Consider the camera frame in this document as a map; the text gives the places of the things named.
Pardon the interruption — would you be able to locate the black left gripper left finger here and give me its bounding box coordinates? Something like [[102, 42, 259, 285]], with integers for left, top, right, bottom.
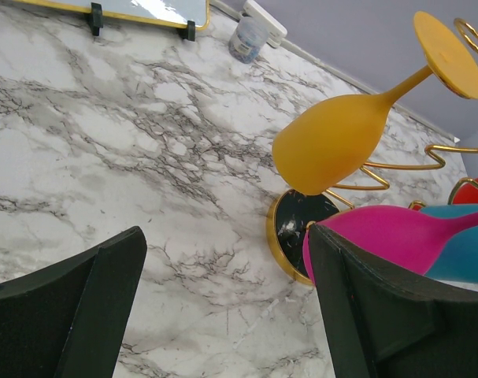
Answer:
[[0, 226, 147, 377]]

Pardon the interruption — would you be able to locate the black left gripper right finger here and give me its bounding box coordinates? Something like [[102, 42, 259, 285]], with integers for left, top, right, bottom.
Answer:
[[309, 225, 478, 377]]

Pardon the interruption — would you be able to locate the red wine glass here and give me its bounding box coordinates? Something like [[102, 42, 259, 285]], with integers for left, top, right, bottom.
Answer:
[[448, 177, 478, 204]]

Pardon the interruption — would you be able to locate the pink wine glass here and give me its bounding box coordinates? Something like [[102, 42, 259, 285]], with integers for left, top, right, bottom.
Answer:
[[319, 205, 478, 276]]

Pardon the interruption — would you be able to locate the white eraser block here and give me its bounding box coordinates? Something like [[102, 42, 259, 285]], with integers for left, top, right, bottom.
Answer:
[[243, 0, 287, 48]]

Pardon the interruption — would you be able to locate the small clear plastic jar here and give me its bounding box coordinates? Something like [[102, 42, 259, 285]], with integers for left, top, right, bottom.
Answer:
[[228, 16, 269, 64]]

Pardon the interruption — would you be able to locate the gold framed whiteboard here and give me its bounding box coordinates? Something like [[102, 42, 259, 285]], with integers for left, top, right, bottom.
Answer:
[[27, 0, 210, 42]]

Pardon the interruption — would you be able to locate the gold wine glass rack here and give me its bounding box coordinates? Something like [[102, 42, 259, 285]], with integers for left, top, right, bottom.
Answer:
[[266, 18, 478, 284]]

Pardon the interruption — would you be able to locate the blue wine glass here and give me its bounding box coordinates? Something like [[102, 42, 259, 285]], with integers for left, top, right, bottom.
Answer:
[[421, 204, 478, 284]]

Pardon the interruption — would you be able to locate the orange wine glass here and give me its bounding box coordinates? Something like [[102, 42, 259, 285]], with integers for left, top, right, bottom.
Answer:
[[272, 11, 478, 195]]

